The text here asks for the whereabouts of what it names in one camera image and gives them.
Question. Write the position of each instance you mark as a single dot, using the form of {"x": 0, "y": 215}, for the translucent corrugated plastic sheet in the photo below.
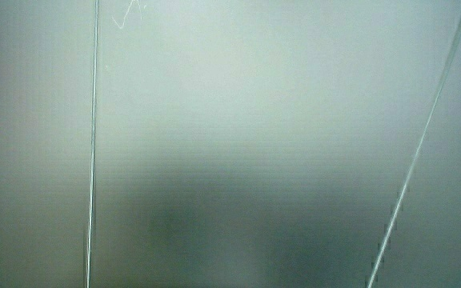
{"x": 238, "y": 100}

